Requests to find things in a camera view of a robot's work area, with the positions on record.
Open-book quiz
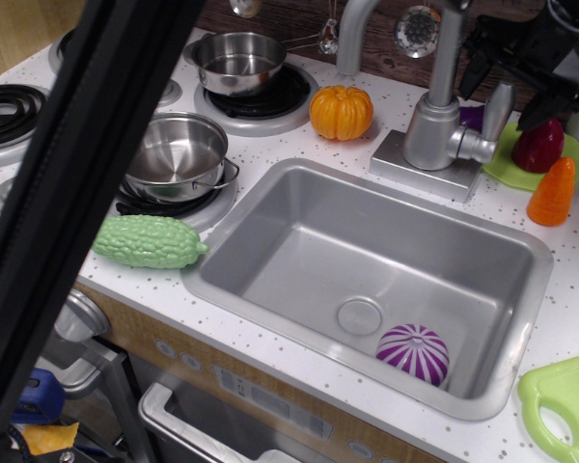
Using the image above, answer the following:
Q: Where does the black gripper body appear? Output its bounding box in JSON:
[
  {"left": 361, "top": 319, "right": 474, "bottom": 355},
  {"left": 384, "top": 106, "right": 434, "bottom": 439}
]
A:
[{"left": 464, "top": 14, "right": 579, "bottom": 94}]

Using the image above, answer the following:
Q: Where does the hanging steel small spoon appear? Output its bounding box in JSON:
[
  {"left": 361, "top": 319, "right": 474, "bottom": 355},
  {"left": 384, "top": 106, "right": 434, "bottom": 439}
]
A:
[{"left": 317, "top": 0, "right": 339, "bottom": 56}]

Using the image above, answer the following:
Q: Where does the orange toy carrot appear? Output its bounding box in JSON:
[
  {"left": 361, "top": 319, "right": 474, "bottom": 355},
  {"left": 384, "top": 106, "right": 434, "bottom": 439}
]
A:
[{"left": 526, "top": 156, "right": 576, "bottom": 227}]

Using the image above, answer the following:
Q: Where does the silver oven door handle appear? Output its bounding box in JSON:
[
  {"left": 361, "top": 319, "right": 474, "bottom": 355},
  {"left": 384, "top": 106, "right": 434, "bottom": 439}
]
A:
[{"left": 36, "top": 335, "right": 128, "bottom": 399}]

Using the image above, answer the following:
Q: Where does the orange toy pumpkin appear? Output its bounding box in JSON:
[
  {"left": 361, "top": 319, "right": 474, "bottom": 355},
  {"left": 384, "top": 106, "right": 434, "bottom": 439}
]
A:
[{"left": 309, "top": 85, "right": 374, "bottom": 141}]

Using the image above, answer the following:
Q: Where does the silver faucet lever handle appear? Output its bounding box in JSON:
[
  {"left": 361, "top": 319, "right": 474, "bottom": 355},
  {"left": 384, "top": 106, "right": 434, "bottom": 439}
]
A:
[{"left": 482, "top": 80, "right": 516, "bottom": 142}]

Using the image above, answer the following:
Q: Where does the black foreground frame post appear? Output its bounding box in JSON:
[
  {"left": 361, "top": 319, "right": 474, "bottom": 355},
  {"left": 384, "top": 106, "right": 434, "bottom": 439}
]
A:
[{"left": 0, "top": 1, "right": 203, "bottom": 445}]

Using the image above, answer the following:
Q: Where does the silver dishwasher door handle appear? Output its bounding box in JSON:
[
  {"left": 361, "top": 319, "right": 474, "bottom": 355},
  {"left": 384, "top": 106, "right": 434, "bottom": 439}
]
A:
[{"left": 137, "top": 381, "right": 290, "bottom": 463}]

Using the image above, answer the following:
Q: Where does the rear left stove burner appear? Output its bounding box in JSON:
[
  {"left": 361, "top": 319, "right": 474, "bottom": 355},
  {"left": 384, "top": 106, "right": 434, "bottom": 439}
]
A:
[{"left": 48, "top": 29, "right": 75, "bottom": 75}]

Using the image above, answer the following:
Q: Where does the silver toy faucet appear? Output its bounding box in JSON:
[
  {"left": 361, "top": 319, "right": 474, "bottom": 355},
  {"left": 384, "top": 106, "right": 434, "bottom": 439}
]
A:
[{"left": 335, "top": 0, "right": 496, "bottom": 204}]

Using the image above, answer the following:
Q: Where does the rear right stove burner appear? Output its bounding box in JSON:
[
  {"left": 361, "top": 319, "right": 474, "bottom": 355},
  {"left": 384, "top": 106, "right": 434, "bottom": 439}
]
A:
[{"left": 194, "top": 64, "right": 319, "bottom": 137}]

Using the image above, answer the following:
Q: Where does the hanging steel slotted spoon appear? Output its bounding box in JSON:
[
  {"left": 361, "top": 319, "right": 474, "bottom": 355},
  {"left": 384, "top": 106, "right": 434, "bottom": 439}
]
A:
[{"left": 393, "top": 5, "right": 441, "bottom": 59}]

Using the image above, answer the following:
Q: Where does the light green cutting board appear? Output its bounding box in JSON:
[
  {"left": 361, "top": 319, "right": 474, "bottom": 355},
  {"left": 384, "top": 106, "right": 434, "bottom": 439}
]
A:
[{"left": 517, "top": 356, "right": 579, "bottom": 462}]

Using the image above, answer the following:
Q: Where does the silver oven front knob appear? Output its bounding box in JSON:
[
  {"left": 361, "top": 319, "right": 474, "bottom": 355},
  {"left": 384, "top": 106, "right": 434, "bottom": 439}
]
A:
[{"left": 54, "top": 288, "right": 111, "bottom": 343}]

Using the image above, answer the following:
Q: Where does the steel pot front burner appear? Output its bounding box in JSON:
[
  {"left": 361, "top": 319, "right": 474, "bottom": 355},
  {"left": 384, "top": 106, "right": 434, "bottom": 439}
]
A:
[{"left": 124, "top": 112, "right": 239, "bottom": 204}]

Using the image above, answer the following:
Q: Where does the purple white striped toy onion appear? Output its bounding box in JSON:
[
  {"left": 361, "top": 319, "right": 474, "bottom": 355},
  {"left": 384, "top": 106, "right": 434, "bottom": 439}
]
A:
[{"left": 375, "top": 324, "right": 450, "bottom": 387}]

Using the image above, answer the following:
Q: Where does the steel saucepan rear burner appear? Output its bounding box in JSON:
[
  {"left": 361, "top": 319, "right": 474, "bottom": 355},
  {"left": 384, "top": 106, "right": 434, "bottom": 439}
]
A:
[{"left": 182, "top": 32, "right": 289, "bottom": 97}]

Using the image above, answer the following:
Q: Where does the silver stove knob left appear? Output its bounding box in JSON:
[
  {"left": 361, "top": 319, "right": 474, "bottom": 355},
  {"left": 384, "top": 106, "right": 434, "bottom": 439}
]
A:
[{"left": 0, "top": 177, "right": 14, "bottom": 213}]

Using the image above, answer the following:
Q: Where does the yellow cloth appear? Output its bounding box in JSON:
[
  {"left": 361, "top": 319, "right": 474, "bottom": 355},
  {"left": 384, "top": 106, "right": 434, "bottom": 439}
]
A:
[{"left": 22, "top": 422, "right": 79, "bottom": 456}]

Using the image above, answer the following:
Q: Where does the dark red toy vegetable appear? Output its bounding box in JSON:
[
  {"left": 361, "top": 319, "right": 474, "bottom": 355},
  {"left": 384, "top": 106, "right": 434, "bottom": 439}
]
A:
[{"left": 511, "top": 118, "right": 565, "bottom": 174}]

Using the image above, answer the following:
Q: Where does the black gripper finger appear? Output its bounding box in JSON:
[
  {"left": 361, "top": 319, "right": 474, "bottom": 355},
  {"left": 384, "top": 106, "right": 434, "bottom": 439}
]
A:
[
  {"left": 518, "top": 89, "right": 579, "bottom": 131},
  {"left": 458, "top": 45, "right": 492, "bottom": 98}
]

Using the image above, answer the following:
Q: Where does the green toy bitter melon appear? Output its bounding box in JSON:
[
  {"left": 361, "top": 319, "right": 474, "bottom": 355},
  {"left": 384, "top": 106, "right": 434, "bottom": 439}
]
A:
[{"left": 92, "top": 215, "right": 209, "bottom": 269}]

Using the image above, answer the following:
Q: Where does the left edge stove burner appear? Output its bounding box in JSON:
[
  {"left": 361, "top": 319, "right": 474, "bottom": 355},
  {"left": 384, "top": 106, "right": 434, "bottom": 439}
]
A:
[{"left": 0, "top": 84, "right": 49, "bottom": 167}]

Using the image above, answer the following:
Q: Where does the silver toy sink basin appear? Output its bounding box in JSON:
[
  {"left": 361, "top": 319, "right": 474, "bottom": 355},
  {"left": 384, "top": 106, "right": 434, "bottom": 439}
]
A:
[{"left": 182, "top": 159, "right": 553, "bottom": 421}]

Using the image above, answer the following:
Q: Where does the front right stove burner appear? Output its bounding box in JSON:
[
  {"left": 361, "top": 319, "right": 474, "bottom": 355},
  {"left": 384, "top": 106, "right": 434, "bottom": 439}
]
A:
[{"left": 107, "top": 159, "right": 239, "bottom": 232}]

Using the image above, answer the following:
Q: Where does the silver stove knob rear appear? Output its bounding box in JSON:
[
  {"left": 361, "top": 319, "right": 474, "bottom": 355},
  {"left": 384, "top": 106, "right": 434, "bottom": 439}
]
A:
[{"left": 157, "top": 79, "right": 182, "bottom": 107}]

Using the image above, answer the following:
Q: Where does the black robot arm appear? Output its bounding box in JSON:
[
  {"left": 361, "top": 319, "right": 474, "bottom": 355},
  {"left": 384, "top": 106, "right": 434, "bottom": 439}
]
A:
[{"left": 458, "top": 1, "right": 579, "bottom": 131}]

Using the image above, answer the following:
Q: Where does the purple toy eggplant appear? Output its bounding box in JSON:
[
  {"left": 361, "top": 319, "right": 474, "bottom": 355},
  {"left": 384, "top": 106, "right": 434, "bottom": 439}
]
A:
[{"left": 459, "top": 104, "right": 485, "bottom": 132}]

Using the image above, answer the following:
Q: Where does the silver stove knob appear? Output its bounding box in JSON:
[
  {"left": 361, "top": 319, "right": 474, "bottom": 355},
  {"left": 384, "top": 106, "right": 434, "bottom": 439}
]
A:
[
  {"left": 157, "top": 79, "right": 182, "bottom": 107},
  {"left": 0, "top": 177, "right": 14, "bottom": 213}
]

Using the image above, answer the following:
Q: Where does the blue clamp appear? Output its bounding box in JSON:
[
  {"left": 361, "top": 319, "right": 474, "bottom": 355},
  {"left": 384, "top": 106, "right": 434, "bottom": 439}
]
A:
[{"left": 11, "top": 368, "right": 67, "bottom": 424}]

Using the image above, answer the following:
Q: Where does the hanging steel ladle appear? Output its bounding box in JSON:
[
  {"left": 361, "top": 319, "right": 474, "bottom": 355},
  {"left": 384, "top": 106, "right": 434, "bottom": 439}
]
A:
[{"left": 229, "top": 0, "right": 263, "bottom": 18}]

